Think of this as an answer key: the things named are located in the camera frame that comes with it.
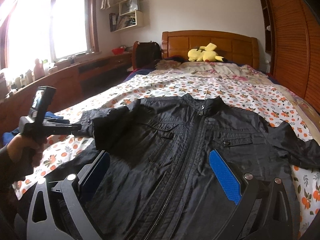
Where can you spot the pale floral quilt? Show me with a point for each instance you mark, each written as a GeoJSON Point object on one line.
{"type": "Point", "coordinates": [216, 69]}

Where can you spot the red bowl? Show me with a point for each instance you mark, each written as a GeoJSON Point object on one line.
{"type": "Point", "coordinates": [118, 51]}

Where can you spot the wooden slatted wardrobe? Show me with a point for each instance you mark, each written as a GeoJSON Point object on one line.
{"type": "Point", "coordinates": [295, 47]}

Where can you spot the white wall shelf unit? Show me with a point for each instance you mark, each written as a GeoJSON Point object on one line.
{"type": "Point", "coordinates": [128, 15]}

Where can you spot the long wooden window cabinet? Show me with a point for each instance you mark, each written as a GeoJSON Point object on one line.
{"type": "Point", "coordinates": [73, 84]}

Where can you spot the pink bottle on sill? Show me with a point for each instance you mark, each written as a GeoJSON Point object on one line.
{"type": "Point", "coordinates": [38, 70]}

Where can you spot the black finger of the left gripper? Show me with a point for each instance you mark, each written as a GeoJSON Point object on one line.
{"type": "Point", "coordinates": [56, 128]}

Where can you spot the black zip jacket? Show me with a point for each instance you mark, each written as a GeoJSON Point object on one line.
{"type": "Point", "coordinates": [160, 184]}

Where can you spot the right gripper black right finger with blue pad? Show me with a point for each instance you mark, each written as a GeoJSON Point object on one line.
{"type": "Point", "coordinates": [262, 203]}

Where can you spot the folded navy blue garment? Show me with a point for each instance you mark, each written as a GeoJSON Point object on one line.
{"type": "Point", "coordinates": [49, 116]}

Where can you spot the yellow Pikachu plush toy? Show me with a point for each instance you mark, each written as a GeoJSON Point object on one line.
{"type": "Point", "coordinates": [205, 54]}

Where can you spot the dark wooden chair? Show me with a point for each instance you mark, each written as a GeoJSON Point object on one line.
{"type": "Point", "coordinates": [144, 53]}

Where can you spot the window with red frame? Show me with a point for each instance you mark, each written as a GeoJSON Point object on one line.
{"type": "Point", "coordinates": [50, 30]}

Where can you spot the person's left hand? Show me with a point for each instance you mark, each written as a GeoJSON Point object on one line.
{"type": "Point", "coordinates": [19, 142]}

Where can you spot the floral orange bed sheet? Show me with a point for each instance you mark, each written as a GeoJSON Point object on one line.
{"type": "Point", "coordinates": [274, 103]}

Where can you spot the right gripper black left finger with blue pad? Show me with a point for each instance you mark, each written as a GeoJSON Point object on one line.
{"type": "Point", "coordinates": [75, 190]}

